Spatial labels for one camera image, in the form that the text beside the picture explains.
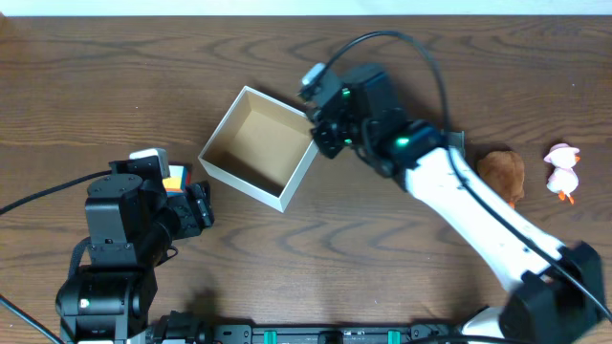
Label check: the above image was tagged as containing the white cardboard box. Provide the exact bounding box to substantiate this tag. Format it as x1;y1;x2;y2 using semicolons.
198;86;318;212

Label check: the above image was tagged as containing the yellow grey toy truck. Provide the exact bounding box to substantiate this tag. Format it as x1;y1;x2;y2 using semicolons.
448;131;466;157

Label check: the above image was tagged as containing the brown plush toy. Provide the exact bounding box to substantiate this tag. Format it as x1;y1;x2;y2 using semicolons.
476;151;525;208

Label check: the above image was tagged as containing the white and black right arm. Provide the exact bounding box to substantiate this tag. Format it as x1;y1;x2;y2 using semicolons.
300;63;611;343

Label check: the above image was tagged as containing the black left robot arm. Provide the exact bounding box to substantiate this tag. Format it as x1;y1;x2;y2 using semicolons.
55;174;214;343

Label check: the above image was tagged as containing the multicoloured puzzle cube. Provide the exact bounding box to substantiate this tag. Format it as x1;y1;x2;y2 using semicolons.
163;165;190;195

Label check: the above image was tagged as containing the pink duck figurine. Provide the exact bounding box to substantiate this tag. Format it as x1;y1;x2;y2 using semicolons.
543;143;580;204

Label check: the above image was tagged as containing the black mounting rail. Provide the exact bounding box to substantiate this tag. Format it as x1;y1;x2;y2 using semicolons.
144;312;458;344

